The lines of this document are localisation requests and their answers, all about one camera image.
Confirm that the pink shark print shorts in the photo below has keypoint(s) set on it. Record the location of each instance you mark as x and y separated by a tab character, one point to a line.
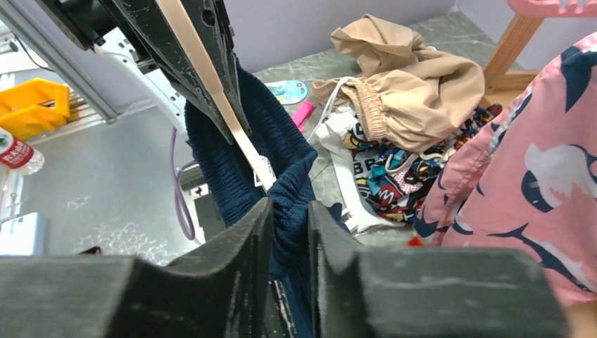
527	179

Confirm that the blue toothbrush package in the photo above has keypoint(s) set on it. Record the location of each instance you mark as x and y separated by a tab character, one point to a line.
288	92

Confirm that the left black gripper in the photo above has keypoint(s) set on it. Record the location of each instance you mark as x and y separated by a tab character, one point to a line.
87	22

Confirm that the yellow storage bin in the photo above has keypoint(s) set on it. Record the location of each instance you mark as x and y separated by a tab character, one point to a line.
34	107

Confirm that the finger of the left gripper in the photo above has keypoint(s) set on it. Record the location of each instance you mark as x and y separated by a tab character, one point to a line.
211	21

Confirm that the plastic water bottle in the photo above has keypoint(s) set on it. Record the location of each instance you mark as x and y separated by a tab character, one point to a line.
18	156

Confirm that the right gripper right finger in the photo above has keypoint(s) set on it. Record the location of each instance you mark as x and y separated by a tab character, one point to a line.
391	291

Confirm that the beige shorts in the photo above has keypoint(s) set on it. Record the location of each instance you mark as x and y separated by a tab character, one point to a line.
407	92

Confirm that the pink plastic clip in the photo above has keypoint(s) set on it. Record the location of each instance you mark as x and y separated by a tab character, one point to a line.
302	113

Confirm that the orange garment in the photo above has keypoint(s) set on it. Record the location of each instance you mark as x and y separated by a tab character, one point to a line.
414	242

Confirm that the navy blue shorts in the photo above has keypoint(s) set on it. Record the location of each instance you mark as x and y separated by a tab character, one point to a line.
278	170

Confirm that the colourful patterned shorts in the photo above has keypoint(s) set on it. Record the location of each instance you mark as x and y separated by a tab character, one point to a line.
394	182

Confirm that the light blue box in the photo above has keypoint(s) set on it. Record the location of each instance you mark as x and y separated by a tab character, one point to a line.
24	235

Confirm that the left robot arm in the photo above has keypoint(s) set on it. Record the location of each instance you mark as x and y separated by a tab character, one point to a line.
145	74

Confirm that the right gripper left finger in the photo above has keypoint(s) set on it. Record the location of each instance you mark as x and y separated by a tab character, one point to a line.
216	290

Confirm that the wooden clothes rack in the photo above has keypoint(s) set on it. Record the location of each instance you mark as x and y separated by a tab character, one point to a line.
502	83

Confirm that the pink plastic hanger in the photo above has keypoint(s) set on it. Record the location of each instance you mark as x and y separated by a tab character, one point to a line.
554	8

